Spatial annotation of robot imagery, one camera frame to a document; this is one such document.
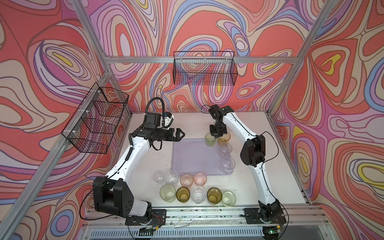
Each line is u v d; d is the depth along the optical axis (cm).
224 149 93
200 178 84
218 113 73
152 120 62
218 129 83
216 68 96
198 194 80
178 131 72
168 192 81
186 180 84
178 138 71
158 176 84
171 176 86
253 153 62
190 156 94
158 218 72
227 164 90
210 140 100
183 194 80
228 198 79
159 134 68
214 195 80
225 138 100
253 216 73
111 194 41
